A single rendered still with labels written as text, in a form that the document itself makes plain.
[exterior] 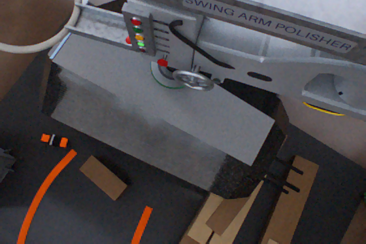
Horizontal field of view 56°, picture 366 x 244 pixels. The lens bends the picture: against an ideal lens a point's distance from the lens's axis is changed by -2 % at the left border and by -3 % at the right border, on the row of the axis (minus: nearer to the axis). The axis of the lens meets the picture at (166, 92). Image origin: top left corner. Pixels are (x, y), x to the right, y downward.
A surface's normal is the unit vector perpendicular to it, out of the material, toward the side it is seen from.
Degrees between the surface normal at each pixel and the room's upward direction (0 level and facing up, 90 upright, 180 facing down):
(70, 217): 0
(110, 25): 3
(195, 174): 45
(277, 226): 0
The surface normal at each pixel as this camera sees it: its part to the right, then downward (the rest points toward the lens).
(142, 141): -0.36, 0.40
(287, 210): -0.03, -0.28
